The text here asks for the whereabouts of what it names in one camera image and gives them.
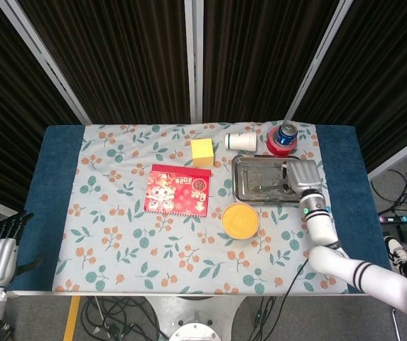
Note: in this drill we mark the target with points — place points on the black power strip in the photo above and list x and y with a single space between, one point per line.
405 218

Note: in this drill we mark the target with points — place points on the stainless steel tray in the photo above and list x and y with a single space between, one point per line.
256 174

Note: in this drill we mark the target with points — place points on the red tape roll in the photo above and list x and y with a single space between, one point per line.
279 149

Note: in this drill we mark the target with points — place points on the blue drink can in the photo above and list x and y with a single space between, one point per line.
287 135

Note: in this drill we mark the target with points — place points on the floral printed tablecloth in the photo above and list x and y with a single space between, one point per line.
153 248

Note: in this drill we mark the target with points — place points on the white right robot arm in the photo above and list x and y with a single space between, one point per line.
366 280

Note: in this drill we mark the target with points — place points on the yellow floor tape strip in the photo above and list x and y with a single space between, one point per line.
71 318

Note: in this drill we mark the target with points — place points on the beige bowl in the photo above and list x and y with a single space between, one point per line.
240 237

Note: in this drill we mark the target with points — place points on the stacked white paper cups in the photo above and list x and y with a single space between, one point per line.
242 141

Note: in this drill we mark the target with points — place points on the yellow foam cube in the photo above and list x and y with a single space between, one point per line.
203 152

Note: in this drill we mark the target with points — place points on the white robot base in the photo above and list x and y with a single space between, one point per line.
192 319

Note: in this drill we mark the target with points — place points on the red spiral desk calendar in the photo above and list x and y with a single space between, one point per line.
178 192

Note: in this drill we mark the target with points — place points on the blue table cover cloth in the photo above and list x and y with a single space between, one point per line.
47 199

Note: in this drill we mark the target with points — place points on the white and black shoe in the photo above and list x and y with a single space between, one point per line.
398 254

